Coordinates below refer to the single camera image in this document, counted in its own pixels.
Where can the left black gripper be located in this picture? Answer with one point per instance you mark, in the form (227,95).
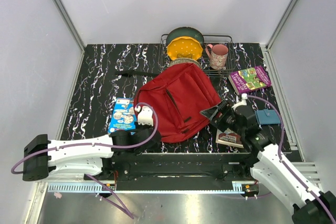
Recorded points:
(145,126)

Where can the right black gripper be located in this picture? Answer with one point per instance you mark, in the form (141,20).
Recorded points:
(211,113)

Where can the yellow paperback book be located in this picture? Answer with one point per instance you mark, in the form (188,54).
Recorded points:
(229,138)

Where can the red student backpack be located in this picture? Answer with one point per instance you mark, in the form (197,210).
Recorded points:
(177,95)

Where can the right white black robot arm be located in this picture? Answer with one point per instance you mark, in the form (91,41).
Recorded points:
(268,165)

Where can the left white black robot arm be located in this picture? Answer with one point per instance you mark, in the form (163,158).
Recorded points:
(54,158)

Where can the blue comic paperback book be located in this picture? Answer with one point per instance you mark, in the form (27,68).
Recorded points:
(123,116)

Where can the purple treehouse paperback book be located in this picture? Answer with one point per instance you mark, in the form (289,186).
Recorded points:
(249,80)

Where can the blue card wallet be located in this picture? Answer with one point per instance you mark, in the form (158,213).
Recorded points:
(267,117)

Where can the grey patterned small plate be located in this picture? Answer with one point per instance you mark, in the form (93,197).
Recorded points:
(184,60)

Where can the pink patterned mug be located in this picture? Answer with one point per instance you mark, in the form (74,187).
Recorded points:
(217,55)

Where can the yellow dotted plate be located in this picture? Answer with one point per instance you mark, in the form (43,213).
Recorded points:
(185,49)

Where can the dark green plate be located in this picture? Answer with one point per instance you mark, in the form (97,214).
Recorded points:
(185,31)

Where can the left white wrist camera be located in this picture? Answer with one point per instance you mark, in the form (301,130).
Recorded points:
(144,115)

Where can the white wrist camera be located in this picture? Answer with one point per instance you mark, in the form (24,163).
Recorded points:
(241,102)
(144,115)

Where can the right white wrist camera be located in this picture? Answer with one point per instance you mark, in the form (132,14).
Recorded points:
(241,102)

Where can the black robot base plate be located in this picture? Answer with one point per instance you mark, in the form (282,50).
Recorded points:
(218,167)

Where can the aluminium frame rail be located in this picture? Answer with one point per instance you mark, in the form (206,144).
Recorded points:
(69,23)

